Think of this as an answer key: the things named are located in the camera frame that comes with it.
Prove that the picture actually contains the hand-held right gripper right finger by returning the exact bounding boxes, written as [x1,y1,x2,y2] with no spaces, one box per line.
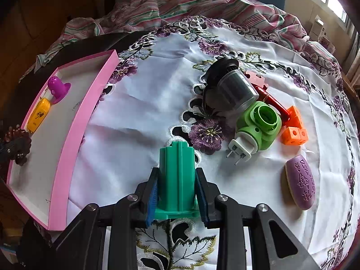
[195,167,321,270]

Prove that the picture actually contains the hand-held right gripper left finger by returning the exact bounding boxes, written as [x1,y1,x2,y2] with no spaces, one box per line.
[52,167,159,270]

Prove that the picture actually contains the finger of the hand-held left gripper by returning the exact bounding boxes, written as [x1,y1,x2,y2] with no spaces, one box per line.
[0,137,30,164]

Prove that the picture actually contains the brown scalloped pedestal dish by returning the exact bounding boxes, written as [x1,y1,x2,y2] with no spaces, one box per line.
[1,126,32,166]

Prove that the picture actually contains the green plastic ribbed stand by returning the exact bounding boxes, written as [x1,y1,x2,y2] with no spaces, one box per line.
[154,142,201,220]

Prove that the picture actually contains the pink shallow cardboard box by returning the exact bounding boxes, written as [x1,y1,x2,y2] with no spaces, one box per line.
[6,50,119,232]

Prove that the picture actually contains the green plug-in device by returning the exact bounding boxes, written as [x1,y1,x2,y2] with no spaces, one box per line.
[227,101,282,166]

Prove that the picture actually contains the purple oval patterned brush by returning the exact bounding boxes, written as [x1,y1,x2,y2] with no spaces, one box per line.
[283,155,316,211]

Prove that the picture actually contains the clear jar with black lid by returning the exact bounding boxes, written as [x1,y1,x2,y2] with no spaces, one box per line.
[203,57,260,113]

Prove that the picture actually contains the red metal cylinder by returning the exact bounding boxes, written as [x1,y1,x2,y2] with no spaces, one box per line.
[252,84,291,121]

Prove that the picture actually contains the yellow plastic clip case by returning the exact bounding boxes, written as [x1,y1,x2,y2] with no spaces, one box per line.
[27,97,52,133]

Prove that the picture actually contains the purple perforated plastic toy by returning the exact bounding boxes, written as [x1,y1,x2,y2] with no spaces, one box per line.
[47,76,71,104]

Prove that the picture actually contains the white embroidered floral tablecloth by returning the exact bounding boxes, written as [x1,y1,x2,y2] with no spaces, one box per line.
[67,17,358,270]

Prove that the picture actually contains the orange plastic cube blocks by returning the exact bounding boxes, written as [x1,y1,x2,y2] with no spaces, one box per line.
[281,105,309,147]

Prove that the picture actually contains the black leather table cover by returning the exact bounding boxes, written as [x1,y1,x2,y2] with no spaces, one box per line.
[17,31,152,107]

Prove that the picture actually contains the red-pink puzzle piece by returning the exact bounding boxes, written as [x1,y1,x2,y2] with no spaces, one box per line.
[244,70,266,89]

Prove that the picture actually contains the wooden panelled cabinet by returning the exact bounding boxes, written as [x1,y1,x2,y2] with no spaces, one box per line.
[0,0,102,76]

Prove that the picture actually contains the pink green striped sheet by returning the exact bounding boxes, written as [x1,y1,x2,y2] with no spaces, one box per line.
[36,0,342,71]

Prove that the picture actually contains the white cardboard box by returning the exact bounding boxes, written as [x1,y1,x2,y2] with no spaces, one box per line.
[311,15,336,51]

